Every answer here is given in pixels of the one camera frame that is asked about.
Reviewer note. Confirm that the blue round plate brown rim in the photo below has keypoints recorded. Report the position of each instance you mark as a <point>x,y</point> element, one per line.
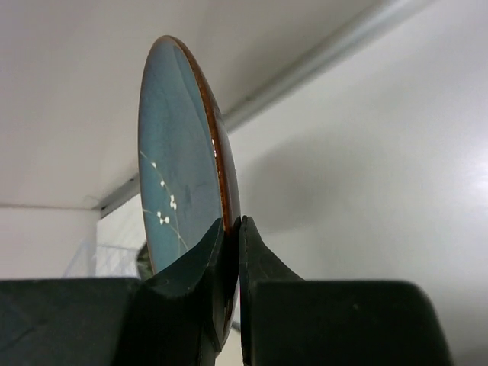
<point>186,168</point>

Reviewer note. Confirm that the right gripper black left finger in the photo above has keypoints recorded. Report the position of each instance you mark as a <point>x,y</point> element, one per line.
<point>178,316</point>

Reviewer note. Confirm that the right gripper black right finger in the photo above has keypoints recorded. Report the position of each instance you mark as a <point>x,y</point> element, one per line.
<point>286,320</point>

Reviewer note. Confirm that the clear plastic dish rack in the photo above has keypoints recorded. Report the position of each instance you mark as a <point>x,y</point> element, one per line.
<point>112,253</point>

